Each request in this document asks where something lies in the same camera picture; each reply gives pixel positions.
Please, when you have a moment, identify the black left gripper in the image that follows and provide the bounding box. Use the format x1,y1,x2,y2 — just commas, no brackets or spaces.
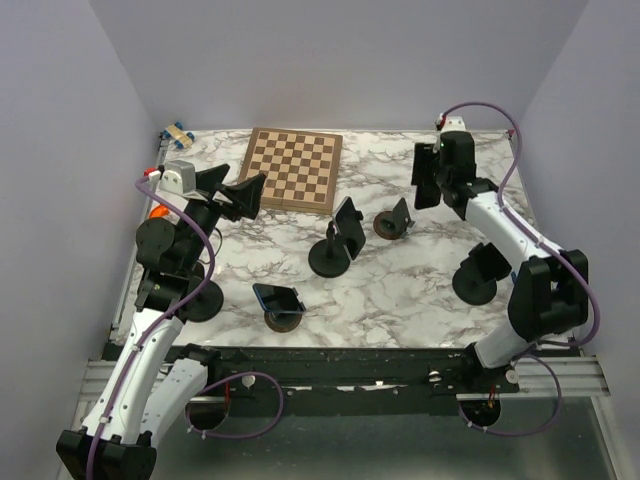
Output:
178,164,266,271

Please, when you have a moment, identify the black phone with purple edge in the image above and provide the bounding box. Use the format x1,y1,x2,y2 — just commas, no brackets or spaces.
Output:
412,142,442,210

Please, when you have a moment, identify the blue-edged black phone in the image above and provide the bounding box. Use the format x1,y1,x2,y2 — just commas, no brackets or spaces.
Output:
252,283,306,314

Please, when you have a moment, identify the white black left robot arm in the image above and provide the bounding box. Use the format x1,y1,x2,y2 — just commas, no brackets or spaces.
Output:
56,161,266,479

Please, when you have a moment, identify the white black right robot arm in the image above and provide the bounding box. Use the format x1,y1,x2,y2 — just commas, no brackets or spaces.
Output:
411,131,588,392

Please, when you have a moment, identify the brown-base far phone stand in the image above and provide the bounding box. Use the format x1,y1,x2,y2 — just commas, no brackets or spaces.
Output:
373,198,415,240

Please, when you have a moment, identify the brown-base phone stand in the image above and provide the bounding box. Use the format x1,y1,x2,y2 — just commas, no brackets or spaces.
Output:
264,312,303,333
373,198,415,240

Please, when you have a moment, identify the black left round-base stand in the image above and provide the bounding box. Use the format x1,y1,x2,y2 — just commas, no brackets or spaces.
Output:
186,281,224,323

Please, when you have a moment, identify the black right round-base stand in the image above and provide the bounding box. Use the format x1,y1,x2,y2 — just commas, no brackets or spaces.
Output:
452,243,512,306

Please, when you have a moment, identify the black tall round-base phone stand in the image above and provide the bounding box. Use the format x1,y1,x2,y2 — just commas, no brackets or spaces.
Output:
308,220,351,278

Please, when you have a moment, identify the brown-base near phone stand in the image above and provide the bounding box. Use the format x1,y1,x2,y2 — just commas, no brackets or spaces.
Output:
264,312,303,333

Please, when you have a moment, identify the blue wheeled wooden toy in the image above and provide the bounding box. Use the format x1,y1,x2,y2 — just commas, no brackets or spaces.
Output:
161,122,195,150

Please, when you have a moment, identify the orange plastic piece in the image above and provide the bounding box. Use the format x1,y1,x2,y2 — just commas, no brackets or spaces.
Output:
149,205,170,218

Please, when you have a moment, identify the wooden chessboard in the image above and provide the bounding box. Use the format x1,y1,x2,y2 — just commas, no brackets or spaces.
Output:
238,127,343,215

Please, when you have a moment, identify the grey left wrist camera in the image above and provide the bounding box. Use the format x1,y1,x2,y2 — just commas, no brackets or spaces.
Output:
145,160,197,198

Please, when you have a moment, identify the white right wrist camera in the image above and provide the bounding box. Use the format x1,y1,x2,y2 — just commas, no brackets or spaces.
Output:
435,114,466,133

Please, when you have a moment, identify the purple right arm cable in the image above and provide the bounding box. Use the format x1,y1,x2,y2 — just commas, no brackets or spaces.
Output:
439,101,601,436

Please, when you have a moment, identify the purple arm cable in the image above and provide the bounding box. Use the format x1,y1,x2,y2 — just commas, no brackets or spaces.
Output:
439,101,601,436
84,179,285,480

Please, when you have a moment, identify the aluminium frame rail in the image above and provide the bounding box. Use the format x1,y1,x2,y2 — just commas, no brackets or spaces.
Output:
79,360,116,402

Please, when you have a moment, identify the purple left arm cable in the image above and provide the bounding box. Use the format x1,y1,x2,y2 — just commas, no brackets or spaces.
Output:
84,179,285,480

